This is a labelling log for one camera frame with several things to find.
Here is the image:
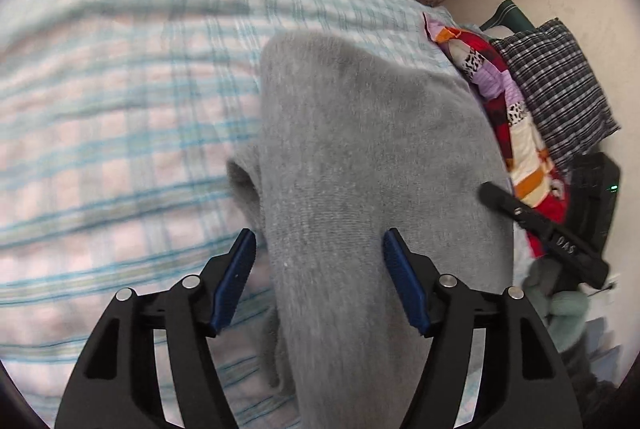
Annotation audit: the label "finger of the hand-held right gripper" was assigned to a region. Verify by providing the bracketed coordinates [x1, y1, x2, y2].
[479, 181, 610, 288]

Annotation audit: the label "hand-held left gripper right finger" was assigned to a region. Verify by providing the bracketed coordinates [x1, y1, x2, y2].
[382, 228, 586, 429]

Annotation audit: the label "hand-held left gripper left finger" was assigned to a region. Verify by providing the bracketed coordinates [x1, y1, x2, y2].
[54, 228, 258, 429]

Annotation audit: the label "grey pants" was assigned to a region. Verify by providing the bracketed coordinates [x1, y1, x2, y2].
[226, 31, 516, 429]

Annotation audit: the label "person's right forearm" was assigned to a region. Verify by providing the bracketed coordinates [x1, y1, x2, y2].
[522, 259, 593, 352]

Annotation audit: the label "colourful printed blanket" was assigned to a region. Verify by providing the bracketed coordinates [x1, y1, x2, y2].
[422, 11, 568, 260]

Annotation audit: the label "dark plaid pillow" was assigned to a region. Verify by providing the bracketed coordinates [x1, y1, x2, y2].
[492, 19, 622, 170]

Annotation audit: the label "checked bed sheet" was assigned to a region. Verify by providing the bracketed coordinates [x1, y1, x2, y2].
[0, 0, 516, 429]

